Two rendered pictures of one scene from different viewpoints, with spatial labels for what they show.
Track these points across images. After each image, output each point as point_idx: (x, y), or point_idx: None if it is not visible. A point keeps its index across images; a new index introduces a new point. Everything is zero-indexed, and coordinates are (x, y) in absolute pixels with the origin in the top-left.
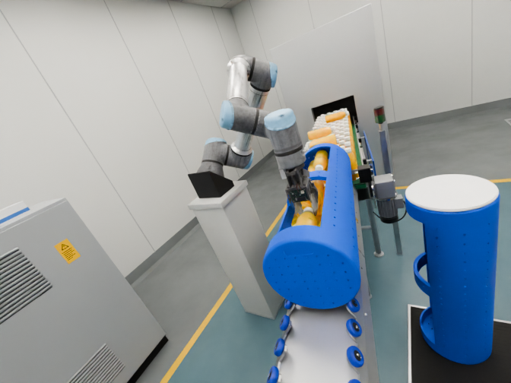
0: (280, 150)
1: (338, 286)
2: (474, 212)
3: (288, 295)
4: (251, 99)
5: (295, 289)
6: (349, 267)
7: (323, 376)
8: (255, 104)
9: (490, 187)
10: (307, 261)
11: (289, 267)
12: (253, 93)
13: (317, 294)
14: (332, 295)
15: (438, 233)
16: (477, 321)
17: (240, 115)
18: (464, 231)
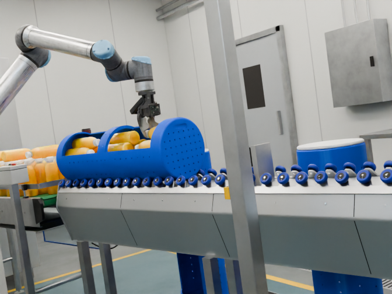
0: (147, 76)
1: (196, 154)
2: (206, 153)
3: (172, 168)
4: (22, 70)
5: (177, 160)
6: (200, 137)
7: None
8: (25, 76)
9: None
10: (184, 134)
11: (175, 140)
12: (27, 64)
13: (187, 163)
14: (194, 163)
15: None
16: None
17: (116, 52)
18: (205, 166)
